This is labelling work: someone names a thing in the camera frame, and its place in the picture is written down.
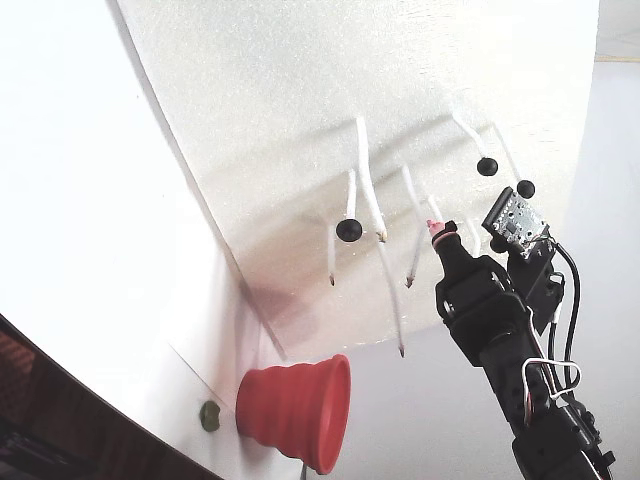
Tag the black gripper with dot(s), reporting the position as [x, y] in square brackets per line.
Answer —
[462, 290]

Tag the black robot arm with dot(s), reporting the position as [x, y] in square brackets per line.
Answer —
[525, 400]

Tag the red collapsible silicone cup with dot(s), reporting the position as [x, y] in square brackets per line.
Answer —
[285, 400]

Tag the white pipe cleaner stem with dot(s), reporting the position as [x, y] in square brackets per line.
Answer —
[434, 207]
[507, 150]
[475, 232]
[331, 260]
[395, 300]
[409, 182]
[364, 165]
[351, 192]
[470, 130]

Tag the black blueberry ball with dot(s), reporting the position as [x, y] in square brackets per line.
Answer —
[525, 189]
[487, 166]
[348, 229]

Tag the white sparkly foam board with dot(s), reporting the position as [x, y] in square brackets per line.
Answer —
[250, 100]

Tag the thin straight wooden stick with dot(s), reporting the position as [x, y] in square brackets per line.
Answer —
[620, 59]

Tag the white paper sheet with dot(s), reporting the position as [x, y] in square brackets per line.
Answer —
[215, 370]

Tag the small green leaf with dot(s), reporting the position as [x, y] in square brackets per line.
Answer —
[210, 416]

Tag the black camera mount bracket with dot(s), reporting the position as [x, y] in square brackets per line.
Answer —
[535, 285]

